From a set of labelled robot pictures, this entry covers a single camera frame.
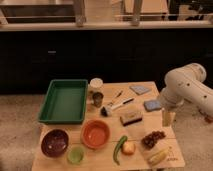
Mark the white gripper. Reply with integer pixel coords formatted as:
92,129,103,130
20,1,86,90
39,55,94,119
158,94,183,127

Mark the wooden felt eraser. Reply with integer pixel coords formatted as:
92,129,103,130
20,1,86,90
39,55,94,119
120,111,143,126

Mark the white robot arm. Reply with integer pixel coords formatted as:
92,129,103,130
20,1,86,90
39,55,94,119
158,63,213,126

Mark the green plastic tray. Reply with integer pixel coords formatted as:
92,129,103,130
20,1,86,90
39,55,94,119
38,79,88,124

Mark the blue sponge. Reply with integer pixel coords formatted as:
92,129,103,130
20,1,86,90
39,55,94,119
144,100,162,112

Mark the bunch of dark grapes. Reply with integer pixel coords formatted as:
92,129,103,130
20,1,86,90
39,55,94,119
141,131,166,149

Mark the grey blue cloth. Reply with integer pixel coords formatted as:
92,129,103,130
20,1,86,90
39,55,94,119
130,85,150,95

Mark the corn cob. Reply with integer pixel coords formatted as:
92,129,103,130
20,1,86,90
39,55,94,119
148,149,169,166

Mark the green chili pepper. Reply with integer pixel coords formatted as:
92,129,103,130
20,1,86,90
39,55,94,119
113,135,128,165

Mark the yellow onion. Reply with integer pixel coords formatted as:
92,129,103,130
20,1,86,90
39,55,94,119
122,141,136,155

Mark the dark metal cup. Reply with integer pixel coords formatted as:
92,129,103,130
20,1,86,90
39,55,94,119
93,92,104,108

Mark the orange bowl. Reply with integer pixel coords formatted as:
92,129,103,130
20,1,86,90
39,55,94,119
81,120,110,149

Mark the white lidded jar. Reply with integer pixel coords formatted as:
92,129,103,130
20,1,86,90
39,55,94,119
88,78,103,98

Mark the small green cup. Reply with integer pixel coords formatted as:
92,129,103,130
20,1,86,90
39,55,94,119
67,146,84,164

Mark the purple bowl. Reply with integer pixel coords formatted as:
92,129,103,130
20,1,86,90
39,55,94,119
41,129,69,158

